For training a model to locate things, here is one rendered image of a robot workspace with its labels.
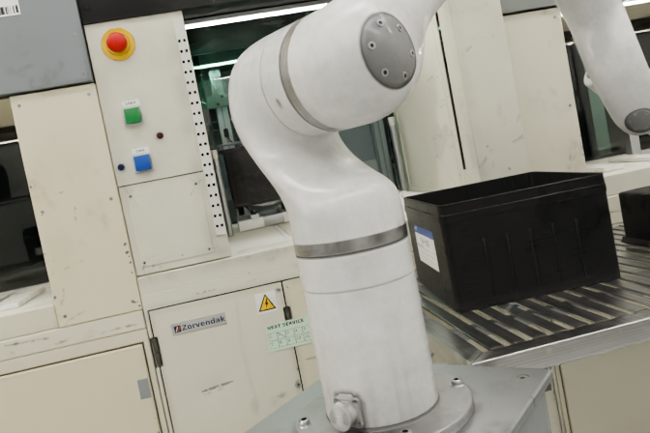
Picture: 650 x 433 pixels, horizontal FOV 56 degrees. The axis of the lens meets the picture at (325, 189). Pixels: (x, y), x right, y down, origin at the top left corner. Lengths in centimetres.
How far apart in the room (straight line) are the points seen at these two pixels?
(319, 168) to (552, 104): 98
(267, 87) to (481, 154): 84
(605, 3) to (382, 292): 66
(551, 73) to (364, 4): 101
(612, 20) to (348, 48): 62
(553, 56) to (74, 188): 110
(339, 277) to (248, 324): 78
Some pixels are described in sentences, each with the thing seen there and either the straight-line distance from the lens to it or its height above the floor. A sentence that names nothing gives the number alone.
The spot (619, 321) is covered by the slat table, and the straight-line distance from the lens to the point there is 90.
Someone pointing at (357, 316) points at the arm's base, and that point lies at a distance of 60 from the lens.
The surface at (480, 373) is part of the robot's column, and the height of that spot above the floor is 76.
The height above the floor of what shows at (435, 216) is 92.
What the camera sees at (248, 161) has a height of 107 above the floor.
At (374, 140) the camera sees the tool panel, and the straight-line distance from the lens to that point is 225.
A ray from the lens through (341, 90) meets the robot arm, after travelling 55.
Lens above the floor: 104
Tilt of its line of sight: 3 degrees down
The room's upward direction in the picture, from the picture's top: 11 degrees counter-clockwise
